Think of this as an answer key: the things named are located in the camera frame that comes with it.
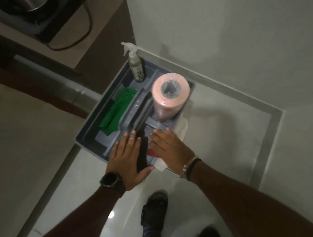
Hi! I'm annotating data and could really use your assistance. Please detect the person's right hand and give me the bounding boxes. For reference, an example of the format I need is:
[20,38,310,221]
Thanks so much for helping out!
[148,127,196,175]

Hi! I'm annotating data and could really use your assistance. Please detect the person's left hand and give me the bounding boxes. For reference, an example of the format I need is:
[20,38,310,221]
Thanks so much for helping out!
[106,130,155,192]

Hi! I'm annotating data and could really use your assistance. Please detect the person's left forearm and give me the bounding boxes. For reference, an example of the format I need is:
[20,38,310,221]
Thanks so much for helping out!
[44,186,123,237]

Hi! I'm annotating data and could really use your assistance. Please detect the person's right forearm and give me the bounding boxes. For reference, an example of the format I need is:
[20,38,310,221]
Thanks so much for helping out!
[189,161,313,237]

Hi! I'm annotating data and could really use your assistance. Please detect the white packet with red print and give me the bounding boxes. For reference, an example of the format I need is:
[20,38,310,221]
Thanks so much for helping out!
[146,148,168,171]

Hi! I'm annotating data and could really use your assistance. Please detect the grey plastic cleaning caddy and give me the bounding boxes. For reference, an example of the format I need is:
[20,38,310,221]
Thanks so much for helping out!
[75,60,196,171]

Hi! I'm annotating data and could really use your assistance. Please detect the pink roll of wipes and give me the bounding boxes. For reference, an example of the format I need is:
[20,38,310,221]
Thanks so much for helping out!
[151,72,191,122]

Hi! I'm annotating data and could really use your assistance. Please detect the black wristwatch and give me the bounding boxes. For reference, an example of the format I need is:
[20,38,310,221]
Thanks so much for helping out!
[99,171,126,198]

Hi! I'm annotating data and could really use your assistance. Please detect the green cloth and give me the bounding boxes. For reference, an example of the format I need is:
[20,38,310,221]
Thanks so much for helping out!
[98,87,138,135]

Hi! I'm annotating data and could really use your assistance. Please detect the black sandal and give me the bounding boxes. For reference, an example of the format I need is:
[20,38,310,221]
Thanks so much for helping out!
[141,192,169,237]
[198,227,220,237]

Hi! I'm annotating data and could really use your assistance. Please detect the black wristband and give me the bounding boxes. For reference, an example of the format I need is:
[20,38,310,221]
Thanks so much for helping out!
[186,158,202,181]

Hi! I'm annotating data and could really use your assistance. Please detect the clear spray bottle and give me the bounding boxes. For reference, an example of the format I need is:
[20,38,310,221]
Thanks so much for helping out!
[121,42,147,83]

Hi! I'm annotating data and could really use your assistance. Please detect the brown wooden cabinet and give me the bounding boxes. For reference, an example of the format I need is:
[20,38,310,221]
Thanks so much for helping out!
[0,0,136,120]

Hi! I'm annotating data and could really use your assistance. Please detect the black appliance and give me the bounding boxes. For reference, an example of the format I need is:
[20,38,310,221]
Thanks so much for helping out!
[0,0,86,44]

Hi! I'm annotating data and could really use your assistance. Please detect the silver bracelet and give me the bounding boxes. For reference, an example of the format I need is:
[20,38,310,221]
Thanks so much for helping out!
[179,155,199,179]

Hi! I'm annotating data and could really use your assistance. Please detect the black power cable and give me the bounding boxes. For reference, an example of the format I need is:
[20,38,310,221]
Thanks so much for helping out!
[46,0,94,51]

